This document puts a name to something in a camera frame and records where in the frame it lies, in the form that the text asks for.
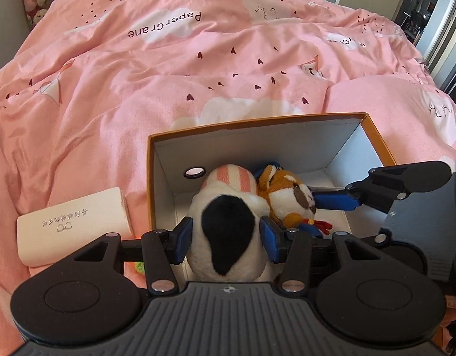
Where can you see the pink printed blanket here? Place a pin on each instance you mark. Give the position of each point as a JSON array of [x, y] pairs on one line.
[[139, 81]]

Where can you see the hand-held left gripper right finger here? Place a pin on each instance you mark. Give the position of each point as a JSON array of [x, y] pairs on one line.
[[271, 241]]

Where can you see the brown white plush toy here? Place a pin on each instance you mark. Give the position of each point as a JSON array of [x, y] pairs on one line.
[[283, 193]]

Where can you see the orange cardboard box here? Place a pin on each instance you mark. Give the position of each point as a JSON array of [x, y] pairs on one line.
[[250, 137]]

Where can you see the pale pink plush toy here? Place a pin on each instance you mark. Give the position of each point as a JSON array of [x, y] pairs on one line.
[[37, 11]]

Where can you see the grey door frame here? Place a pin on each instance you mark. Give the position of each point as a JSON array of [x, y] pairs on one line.
[[447, 37]]

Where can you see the dark furniture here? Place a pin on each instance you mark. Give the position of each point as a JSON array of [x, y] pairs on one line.
[[415, 18]]

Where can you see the white rectangular box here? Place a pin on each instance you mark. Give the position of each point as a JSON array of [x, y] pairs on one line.
[[72, 226]]

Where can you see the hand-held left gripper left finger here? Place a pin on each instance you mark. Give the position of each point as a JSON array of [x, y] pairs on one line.
[[183, 235]]

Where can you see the small green toy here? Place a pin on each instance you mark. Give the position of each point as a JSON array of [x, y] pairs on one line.
[[139, 268]]

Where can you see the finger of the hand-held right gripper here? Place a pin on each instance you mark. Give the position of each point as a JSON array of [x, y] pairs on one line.
[[335, 200]]

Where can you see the white black plush toy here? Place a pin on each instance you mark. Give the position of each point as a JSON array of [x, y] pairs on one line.
[[228, 211]]

